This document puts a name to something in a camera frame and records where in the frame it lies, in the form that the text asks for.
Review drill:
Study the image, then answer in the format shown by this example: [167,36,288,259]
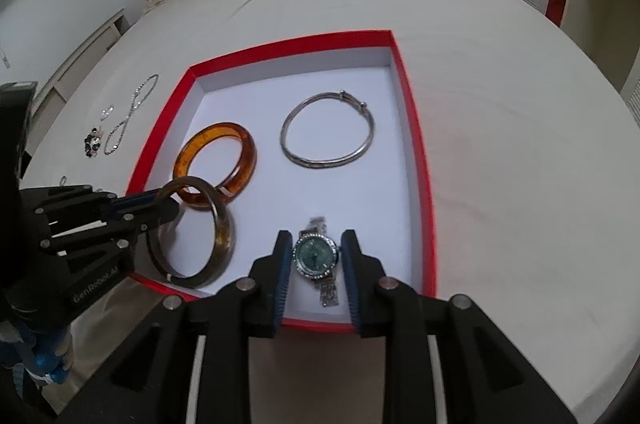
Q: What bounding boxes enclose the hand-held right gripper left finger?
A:
[62,230,293,424]

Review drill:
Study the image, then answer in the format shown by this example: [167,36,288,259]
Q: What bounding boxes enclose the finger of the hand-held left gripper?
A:
[41,199,182,257]
[22,185,162,225]

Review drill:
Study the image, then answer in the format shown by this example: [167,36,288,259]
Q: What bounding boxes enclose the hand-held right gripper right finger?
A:
[341,229,576,424]

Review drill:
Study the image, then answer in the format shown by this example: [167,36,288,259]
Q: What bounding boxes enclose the silver wristwatch green dial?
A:
[292,216,342,309]

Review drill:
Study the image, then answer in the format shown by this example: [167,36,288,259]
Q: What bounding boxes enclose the dark brown bangle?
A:
[146,176,236,289]

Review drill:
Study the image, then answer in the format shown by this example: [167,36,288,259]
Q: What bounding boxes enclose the brown beaded bracelet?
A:
[82,127,104,159]

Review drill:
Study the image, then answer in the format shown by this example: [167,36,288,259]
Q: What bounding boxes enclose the silver rhinestone necklace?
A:
[103,74,160,156]

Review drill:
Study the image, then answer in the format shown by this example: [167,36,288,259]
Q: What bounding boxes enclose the red cardboard box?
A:
[125,30,437,335]

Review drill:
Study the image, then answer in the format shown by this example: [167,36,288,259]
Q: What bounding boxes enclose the amber bangle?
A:
[172,122,257,208]

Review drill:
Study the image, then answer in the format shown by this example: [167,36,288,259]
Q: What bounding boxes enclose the silver bangle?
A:
[280,90,375,169]

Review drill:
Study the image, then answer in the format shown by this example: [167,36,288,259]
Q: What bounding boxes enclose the white bedside cabinet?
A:
[30,8,131,155]

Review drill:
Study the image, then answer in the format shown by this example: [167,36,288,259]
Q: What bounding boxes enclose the white bed sheet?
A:
[20,0,640,424]

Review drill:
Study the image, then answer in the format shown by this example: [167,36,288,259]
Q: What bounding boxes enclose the white louvred cabinet door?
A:
[622,68,640,125]

